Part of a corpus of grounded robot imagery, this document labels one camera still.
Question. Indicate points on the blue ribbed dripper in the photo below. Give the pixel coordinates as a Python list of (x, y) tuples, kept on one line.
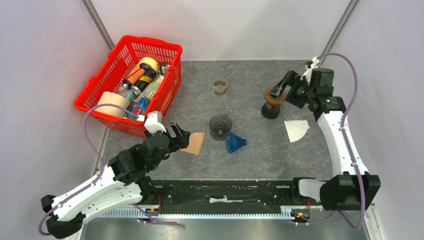
[(233, 142)]

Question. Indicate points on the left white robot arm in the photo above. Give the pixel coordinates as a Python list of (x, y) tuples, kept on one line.
[(123, 181)]

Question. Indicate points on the grey transparent dripper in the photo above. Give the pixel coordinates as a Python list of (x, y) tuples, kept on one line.
[(220, 125)]

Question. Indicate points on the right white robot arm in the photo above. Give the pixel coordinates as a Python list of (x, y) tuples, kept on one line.
[(352, 187)]

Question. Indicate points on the brown paper coffee filter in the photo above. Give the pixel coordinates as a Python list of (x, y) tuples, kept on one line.
[(196, 140)]

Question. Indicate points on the yellow tape roll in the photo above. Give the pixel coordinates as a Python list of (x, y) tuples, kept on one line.
[(148, 63)]

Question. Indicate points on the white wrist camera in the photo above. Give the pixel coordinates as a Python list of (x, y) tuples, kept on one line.
[(152, 122), (314, 68)]

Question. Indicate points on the brown wooden ring holder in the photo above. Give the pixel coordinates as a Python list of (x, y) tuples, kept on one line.
[(273, 102)]

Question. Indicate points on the clear plastic bottle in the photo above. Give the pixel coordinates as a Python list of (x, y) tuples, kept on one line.
[(149, 92)]

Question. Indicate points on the white paper coffee filter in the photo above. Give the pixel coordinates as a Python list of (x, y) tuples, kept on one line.
[(296, 129)]

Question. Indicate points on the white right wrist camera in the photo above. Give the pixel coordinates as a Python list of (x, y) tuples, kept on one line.
[(314, 68)]

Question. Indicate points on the small glass with brown band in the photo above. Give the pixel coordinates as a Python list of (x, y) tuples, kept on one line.
[(220, 87)]

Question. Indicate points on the orange black bottle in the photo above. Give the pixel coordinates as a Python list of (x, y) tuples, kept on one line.
[(136, 73)]

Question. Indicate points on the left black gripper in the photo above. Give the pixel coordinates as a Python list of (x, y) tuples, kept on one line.
[(177, 143)]

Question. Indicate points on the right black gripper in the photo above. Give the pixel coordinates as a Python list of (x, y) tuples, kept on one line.
[(289, 79)]

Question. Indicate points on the red plastic basket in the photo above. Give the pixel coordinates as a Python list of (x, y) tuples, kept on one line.
[(122, 59)]

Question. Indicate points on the black red carafe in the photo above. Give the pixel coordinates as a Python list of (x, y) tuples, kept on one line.
[(270, 111)]

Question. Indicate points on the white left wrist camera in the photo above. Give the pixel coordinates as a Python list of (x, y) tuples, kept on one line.
[(152, 122)]

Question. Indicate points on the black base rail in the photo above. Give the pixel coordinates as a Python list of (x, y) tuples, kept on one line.
[(223, 197)]

